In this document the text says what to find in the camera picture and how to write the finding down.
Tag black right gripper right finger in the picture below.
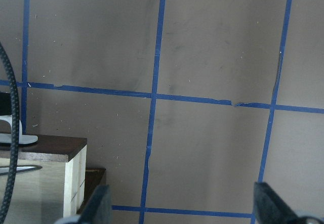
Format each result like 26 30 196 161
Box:
254 182 299 223

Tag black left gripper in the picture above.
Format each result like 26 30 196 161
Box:
0 92 12 116

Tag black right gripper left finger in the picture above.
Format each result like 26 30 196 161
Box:
80 185 112 224

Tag wooden drawer with white handle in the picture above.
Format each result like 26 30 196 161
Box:
4 131 87 223

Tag grey orange handled scissors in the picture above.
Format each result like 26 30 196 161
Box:
1 165 43 176

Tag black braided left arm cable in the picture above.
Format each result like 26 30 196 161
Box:
0 41 20 219

